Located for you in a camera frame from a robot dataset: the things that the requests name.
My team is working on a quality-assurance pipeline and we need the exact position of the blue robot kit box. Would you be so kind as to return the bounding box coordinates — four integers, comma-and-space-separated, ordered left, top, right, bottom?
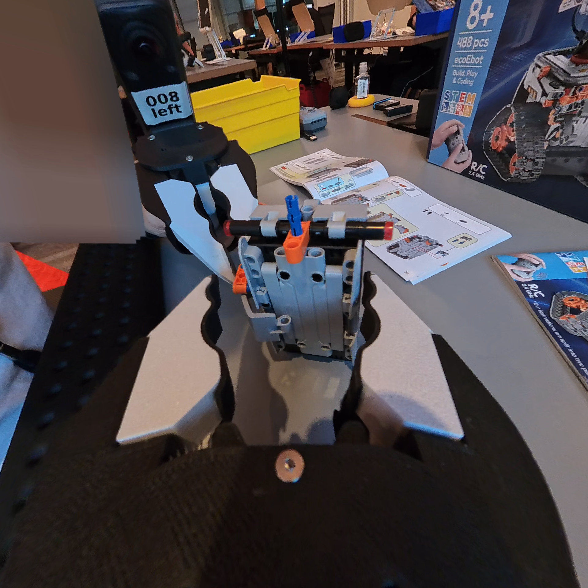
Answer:
426, 0, 588, 223

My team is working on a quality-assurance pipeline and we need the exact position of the yellow plastic bin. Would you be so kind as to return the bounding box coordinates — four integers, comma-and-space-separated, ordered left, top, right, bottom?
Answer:
189, 75, 301, 155

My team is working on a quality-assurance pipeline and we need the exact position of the grey battery box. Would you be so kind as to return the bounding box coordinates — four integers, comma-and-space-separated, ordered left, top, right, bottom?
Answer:
300, 107, 329, 134

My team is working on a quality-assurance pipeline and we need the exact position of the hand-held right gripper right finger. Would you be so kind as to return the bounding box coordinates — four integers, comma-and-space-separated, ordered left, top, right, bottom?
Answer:
339, 271, 465, 445

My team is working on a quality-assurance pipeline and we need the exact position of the grey desk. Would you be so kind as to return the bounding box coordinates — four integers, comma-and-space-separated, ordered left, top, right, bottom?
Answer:
158, 94, 588, 588

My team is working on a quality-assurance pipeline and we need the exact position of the blue plastic bin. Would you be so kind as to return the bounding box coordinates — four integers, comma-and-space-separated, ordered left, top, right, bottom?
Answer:
413, 6, 456, 36
333, 21, 374, 44

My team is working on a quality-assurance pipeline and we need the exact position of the black badge reel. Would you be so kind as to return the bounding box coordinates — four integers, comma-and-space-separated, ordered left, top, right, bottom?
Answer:
0, 342, 40, 374

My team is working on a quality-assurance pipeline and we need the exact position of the clear acrylic stand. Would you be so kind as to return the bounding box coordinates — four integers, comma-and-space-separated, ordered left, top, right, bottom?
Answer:
370, 8, 397, 38

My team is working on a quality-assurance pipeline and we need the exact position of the black office chair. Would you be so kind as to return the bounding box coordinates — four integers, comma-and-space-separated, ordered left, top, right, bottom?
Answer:
416, 89, 439, 134

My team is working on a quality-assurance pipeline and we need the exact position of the person's light grey clothing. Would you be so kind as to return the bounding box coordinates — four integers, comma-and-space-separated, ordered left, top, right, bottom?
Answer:
0, 243, 56, 460

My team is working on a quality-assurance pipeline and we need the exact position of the blue manual booklet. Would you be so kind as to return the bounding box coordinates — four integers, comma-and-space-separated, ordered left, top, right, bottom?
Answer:
492, 250, 588, 391

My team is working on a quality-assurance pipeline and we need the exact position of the red bag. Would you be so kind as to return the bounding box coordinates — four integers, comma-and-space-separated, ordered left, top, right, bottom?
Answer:
301, 78, 331, 108

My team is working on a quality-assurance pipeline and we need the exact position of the wooden background table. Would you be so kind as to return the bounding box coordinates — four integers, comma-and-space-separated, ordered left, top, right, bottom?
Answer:
322, 32, 450, 92

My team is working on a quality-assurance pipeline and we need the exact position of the open instruction booklet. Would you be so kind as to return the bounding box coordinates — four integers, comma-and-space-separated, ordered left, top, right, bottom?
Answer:
269, 148, 513, 285

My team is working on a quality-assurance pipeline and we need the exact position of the black and white tool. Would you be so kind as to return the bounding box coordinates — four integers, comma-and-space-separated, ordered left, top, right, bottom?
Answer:
180, 31, 206, 70

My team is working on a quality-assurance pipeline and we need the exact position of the grey background table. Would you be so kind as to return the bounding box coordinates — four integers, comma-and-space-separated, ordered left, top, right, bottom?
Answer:
186, 59, 258, 84

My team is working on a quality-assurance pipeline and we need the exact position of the black perforated plastic panel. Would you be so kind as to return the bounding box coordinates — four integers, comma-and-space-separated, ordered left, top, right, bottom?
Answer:
0, 241, 168, 520

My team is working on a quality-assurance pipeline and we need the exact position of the grey brick robot assembly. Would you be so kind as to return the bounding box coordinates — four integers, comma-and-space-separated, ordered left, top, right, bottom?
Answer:
224, 195, 395, 361

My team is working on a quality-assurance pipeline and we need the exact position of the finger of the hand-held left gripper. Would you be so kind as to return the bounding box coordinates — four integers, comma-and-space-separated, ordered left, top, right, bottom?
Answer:
209, 163, 261, 221
154, 180, 236, 283

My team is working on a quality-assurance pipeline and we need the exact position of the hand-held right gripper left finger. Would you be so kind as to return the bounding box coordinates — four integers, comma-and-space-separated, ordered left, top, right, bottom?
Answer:
116, 275, 236, 450

